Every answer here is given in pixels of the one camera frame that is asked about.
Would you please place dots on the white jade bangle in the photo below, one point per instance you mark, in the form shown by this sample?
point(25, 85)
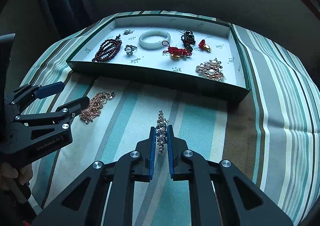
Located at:
point(152, 39)

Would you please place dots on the silver rhinestone bar brooch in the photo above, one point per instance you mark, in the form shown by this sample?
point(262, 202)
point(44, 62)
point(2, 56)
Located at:
point(161, 131)

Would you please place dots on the person's left hand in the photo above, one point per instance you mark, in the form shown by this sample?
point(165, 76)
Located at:
point(8, 172)

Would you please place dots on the striped bed cover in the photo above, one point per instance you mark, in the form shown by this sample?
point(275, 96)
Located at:
point(272, 137)

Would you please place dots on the dark green jewelry tray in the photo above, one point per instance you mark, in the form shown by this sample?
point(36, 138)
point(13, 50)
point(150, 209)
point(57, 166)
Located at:
point(111, 54)

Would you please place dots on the red tassel gold charm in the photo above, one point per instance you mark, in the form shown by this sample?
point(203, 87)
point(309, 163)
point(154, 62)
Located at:
point(204, 46)

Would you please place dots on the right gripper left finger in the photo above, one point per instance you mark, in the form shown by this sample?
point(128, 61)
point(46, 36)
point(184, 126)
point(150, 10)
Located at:
point(103, 193)

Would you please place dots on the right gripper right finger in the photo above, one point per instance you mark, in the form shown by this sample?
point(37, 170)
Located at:
point(220, 194)

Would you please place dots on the large pearl cluster brooch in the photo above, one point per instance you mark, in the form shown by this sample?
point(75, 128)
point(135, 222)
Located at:
point(211, 70)

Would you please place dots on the black cord bead pendant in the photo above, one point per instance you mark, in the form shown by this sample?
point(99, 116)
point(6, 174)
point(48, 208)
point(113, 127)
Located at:
point(188, 40)

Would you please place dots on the red knotted cord gold charm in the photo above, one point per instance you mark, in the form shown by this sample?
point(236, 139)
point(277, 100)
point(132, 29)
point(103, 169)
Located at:
point(175, 52)

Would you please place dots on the small pearl flower brooch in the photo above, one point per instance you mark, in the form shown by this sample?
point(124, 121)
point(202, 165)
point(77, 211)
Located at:
point(127, 32)

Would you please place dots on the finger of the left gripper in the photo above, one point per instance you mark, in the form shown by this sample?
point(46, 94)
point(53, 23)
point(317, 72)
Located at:
point(63, 113)
point(18, 100)

